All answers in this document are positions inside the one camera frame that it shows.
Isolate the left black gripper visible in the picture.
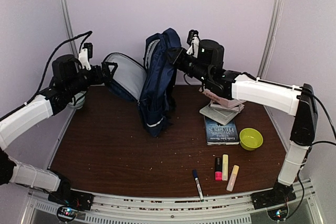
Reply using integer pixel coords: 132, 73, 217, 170
67, 61, 118, 96

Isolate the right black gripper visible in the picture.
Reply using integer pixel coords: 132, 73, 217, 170
164, 46, 211, 84

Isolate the navy blue student backpack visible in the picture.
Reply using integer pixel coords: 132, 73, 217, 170
102, 28, 181, 137

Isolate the pink flower cover book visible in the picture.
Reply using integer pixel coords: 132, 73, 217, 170
199, 89, 245, 108

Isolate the pale green notebook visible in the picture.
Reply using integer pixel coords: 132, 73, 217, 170
199, 105, 239, 125

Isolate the white grey booklet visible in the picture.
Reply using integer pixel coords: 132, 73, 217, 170
209, 101, 245, 113

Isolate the dark blue paperback book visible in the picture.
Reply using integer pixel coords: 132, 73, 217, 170
204, 116, 239, 145

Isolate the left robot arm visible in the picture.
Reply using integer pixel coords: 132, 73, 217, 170
1, 51, 118, 205

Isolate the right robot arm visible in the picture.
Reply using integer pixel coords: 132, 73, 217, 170
166, 41, 318, 204

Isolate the light blue bowl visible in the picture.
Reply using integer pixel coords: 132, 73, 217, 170
67, 91, 86, 110

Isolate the lime green plastic bowl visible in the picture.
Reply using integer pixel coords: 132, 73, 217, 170
239, 128, 264, 151

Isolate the pink black highlighter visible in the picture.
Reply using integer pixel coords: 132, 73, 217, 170
215, 157, 222, 181

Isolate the yellow highlighter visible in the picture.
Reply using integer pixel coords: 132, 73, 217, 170
222, 154, 228, 181

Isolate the blue capped whiteboard marker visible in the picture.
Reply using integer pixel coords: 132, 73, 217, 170
192, 169, 204, 202

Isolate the pale orange highlighter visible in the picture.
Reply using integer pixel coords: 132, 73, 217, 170
226, 165, 239, 191

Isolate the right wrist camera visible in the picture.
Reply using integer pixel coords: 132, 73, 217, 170
187, 29, 200, 58

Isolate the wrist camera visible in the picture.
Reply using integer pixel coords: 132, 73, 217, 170
187, 29, 200, 58
78, 42, 93, 71

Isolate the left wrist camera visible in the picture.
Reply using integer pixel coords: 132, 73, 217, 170
78, 42, 93, 71

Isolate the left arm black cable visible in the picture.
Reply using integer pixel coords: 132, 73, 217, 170
34, 30, 93, 101

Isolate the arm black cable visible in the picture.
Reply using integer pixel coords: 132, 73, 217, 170
34, 30, 93, 101
296, 87, 336, 219

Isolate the left aluminium frame post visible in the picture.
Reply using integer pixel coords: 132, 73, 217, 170
54, 0, 78, 51

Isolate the aluminium frame post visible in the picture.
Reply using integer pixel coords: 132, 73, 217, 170
54, 0, 78, 51
257, 0, 284, 79

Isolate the right aluminium frame post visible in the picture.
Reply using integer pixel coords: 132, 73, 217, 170
257, 0, 284, 79

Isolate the front aluminium rail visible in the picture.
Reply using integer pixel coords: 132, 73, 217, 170
23, 182, 323, 224

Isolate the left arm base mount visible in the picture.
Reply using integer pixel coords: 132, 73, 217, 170
47, 190, 94, 223

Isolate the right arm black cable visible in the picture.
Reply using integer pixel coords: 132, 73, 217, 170
296, 87, 336, 219

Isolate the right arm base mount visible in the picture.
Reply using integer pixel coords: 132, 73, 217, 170
251, 189, 296, 222

